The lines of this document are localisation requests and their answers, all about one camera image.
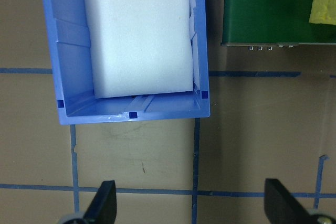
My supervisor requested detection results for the blue plastic storage bin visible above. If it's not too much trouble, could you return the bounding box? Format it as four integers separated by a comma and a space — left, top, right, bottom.
38, 0, 212, 126

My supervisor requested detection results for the green conveyor belt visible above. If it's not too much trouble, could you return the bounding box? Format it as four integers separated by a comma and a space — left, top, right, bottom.
220, 0, 336, 52

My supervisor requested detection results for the white foam pad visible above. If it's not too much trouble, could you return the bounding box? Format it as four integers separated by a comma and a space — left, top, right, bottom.
79, 0, 195, 100

